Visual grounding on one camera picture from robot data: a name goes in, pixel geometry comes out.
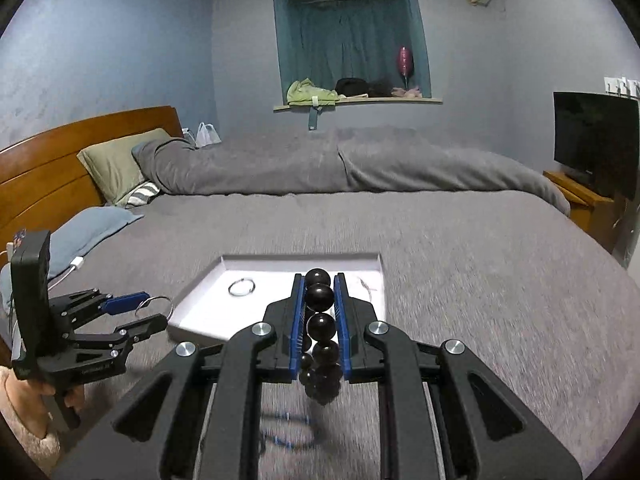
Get grey shallow cardboard tray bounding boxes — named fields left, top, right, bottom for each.
left=167, top=254, right=386, bottom=346

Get wooden headboard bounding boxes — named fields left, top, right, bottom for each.
left=1, top=106, right=181, bottom=245

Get thin silver bangle pair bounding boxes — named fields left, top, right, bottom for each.
left=228, top=278, right=256, bottom=298

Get olive green pillow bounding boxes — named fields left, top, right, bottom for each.
left=77, top=128, right=171, bottom=206

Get wooden tv stand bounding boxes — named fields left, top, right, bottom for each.
left=544, top=171, right=628, bottom=254

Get white charger cable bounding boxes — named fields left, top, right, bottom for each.
left=4, top=242, right=86, bottom=291

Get pink items on shelf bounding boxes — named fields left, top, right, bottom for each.
left=390, top=87, right=423, bottom=100

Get silver bangle ring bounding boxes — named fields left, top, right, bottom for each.
left=133, top=294, right=176, bottom=323

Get white wall hook rack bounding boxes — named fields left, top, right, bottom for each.
left=603, top=77, right=640, bottom=100

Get black television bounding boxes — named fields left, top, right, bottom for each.
left=553, top=92, right=639, bottom=200

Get wooden window shelf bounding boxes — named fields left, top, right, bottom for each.
left=272, top=96, right=444, bottom=113

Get white plastic bag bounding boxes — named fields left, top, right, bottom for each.
left=182, top=122, right=221, bottom=148

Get striped pillow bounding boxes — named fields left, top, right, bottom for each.
left=125, top=181, right=160, bottom=208

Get green cloth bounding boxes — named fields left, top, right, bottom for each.
left=286, top=78, right=340, bottom=107

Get pink cord charm bracelet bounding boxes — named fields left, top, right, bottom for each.
left=359, top=276, right=385, bottom=302

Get large black bead bracelet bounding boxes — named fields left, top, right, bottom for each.
left=297, top=268, right=346, bottom=406

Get blue pillow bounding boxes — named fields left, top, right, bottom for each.
left=0, top=206, right=146, bottom=311

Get blue brown beaded rope bracelet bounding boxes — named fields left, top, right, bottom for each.
left=257, top=406, right=319, bottom=453

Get black clothing pile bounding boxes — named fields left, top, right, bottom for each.
left=335, top=78, right=393, bottom=98

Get teal curtain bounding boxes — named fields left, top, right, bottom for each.
left=272, top=0, right=432, bottom=98

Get person's left hand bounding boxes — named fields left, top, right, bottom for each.
left=25, top=379, right=85, bottom=439

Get grey duvet roll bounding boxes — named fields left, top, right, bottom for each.
left=132, top=128, right=570, bottom=214

